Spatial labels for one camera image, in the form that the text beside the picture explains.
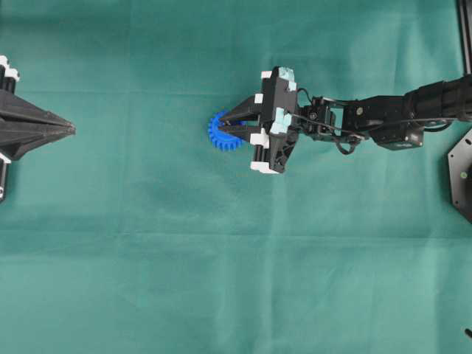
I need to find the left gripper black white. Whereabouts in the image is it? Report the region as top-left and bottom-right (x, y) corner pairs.
(1, 55), (76, 201)

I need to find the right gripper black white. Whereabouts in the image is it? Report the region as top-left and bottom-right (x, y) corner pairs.
(221, 66), (299, 174)

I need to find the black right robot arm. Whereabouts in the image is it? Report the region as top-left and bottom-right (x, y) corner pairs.
(218, 66), (471, 174)

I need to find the blue plastic gear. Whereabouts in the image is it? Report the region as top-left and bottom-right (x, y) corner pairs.
(207, 110), (243, 152)

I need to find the green table cloth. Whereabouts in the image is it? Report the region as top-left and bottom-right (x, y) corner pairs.
(1, 1), (471, 353)

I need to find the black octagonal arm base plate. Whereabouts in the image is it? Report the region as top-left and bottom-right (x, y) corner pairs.
(448, 130), (471, 223)

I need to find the black aluminium frame rail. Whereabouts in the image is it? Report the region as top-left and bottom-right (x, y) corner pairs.
(457, 0), (471, 74)

